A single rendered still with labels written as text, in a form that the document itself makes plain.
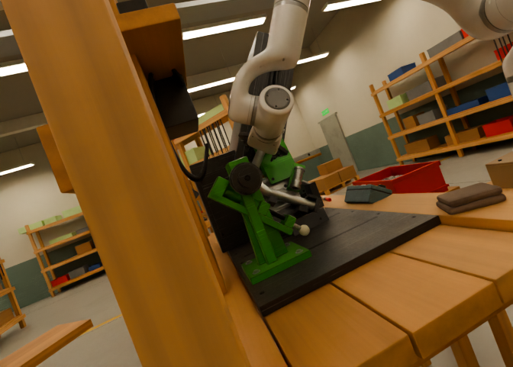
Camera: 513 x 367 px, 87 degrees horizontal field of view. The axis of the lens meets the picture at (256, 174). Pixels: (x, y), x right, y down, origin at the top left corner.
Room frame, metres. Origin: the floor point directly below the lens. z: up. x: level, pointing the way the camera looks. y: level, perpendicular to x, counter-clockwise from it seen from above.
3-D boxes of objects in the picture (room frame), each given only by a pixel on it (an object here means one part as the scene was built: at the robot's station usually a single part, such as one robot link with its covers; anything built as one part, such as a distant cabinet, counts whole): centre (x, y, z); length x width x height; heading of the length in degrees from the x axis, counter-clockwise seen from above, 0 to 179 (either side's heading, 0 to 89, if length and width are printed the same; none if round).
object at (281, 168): (1.00, -0.08, 1.17); 0.13 x 0.12 x 0.20; 13
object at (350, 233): (1.06, 0.00, 0.89); 1.10 x 0.42 x 0.02; 13
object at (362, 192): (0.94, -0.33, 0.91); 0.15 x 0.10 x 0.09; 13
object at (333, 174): (7.39, -1.87, 0.37); 1.20 x 0.80 x 0.74; 115
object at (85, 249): (8.27, 5.44, 1.12); 3.22 x 0.55 x 2.23; 107
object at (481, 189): (0.56, -0.39, 0.91); 0.10 x 0.08 x 0.03; 71
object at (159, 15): (1.00, 0.25, 1.52); 0.90 x 0.25 x 0.04; 13
